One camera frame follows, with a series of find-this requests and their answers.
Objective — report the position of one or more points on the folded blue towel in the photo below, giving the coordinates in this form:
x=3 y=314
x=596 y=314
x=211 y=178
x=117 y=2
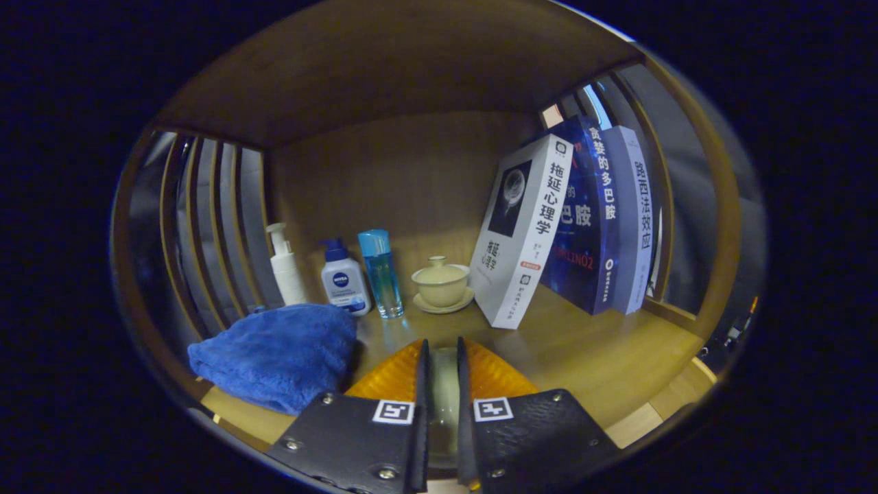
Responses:
x=281 y=357

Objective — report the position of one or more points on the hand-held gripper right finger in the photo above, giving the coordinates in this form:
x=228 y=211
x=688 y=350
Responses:
x=528 y=446

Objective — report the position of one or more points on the dark blue book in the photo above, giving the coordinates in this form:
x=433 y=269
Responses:
x=590 y=219

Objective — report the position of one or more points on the white pump bottle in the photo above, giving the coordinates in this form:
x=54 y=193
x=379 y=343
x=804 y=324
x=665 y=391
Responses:
x=285 y=271

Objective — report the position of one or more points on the white bottle blue cap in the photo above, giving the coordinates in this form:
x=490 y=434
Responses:
x=343 y=281

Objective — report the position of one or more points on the cream lidded teacup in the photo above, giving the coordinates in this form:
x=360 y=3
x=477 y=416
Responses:
x=442 y=285

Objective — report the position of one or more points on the clear blue bottle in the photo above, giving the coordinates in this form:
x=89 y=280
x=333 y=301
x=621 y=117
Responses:
x=381 y=274

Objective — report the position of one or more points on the wooden countertop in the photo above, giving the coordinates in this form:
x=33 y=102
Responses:
x=583 y=357

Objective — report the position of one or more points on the wooden cabinet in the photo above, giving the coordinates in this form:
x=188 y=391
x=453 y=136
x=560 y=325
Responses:
x=384 y=68

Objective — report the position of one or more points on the orange-tipped black clamp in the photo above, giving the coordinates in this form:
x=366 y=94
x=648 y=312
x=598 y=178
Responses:
x=739 y=331

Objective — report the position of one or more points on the white book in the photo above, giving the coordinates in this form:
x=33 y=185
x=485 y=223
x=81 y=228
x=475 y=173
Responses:
x=525 y=233

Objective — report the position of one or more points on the small cream cone-shaped flask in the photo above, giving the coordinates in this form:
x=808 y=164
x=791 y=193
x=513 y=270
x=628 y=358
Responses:
x=444 y=412

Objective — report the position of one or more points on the pale blue book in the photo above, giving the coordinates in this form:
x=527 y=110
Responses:
x=634 y=219

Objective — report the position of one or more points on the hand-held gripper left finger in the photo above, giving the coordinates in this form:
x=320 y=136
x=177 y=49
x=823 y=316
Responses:
x=370 y=446

